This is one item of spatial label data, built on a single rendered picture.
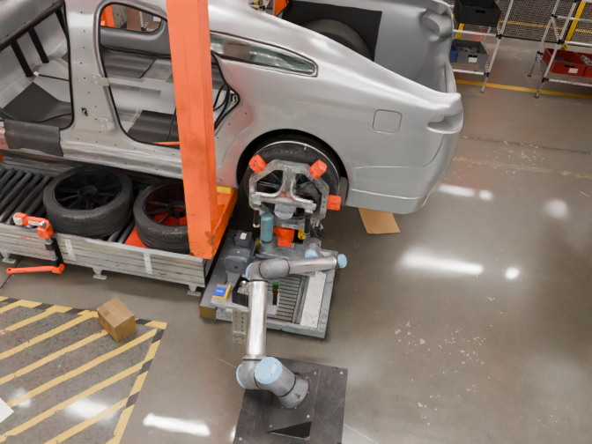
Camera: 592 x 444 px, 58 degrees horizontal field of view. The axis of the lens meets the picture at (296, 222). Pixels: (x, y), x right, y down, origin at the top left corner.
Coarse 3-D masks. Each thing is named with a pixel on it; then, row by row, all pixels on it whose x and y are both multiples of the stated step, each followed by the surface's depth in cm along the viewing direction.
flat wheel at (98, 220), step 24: (72, 168) 433; (96, 168) 435; (48, 192) 410; (72, 192) 417; (96, 192) 423; (120, 192) 416; (48, 216) 405; (72, 216) 392; (96, 216) 395; (120, 216) 410
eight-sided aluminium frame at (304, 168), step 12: (264, 168) 357; (276, 168) 353; (288, 168) 352; (300, 168) 350; (252, 180) 363; (312, 180) 355; (252, 192) 370; (324, 192) 359; (252, 204) 377; (324, 204) 366; (312, 216) 381; (324, 216) 373; (300, 228) 384
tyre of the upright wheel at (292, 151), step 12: (264, 144) 372; (276, 144) 363; (288, 144) 359; (300, 144) 360; (312, 144) 364; (264, 156) 359; (276, 156) 357; (288, 156) 355; (300, 156) 354; (312, 156) 355; (324, 156) 364; (336, 168) 373; (324, 180) 363; (336, 180) 367; (336, 192) 369; (276, 216) 392
